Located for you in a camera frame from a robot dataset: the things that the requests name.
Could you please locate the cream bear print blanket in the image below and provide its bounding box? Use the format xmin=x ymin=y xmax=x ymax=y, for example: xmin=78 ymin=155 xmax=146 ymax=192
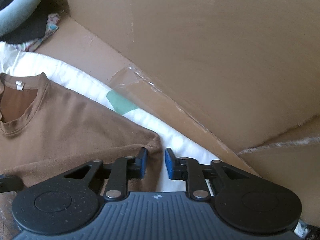
xmin=0 ymin=41 xmax=308 ymax=238

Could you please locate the grey neck pillow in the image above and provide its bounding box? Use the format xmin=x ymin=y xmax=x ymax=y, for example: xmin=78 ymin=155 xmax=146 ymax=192
xmin=1 ymin=0 xmax=41 ymax=36

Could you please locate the brown cardboard sheet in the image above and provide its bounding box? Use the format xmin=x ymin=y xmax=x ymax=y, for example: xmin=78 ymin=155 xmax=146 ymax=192
xmin=40 ymin=0 xmax=319 ymax=226

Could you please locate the brown t-shirt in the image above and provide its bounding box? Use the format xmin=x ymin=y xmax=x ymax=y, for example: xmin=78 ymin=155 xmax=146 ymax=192
xmin=0 ymin=72 xmax=163 ymax=240

